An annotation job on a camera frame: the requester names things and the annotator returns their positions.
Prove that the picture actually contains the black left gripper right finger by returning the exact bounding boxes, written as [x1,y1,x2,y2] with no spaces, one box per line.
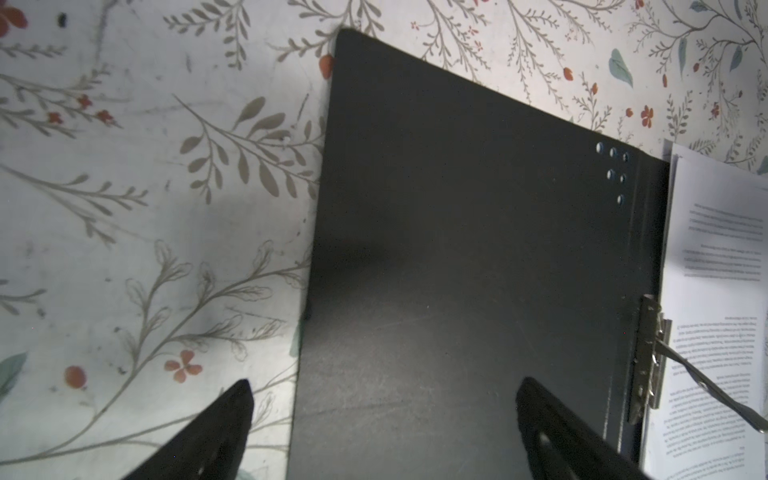
[516,377,646,479]

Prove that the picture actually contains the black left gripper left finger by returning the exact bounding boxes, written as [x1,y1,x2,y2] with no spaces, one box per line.
[127,379,254,480]

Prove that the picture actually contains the white printed paper files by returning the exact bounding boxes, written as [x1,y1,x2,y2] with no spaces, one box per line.
[640,145,767,479]

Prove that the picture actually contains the blue folder with black inside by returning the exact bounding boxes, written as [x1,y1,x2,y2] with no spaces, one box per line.
[287,29,676,479]

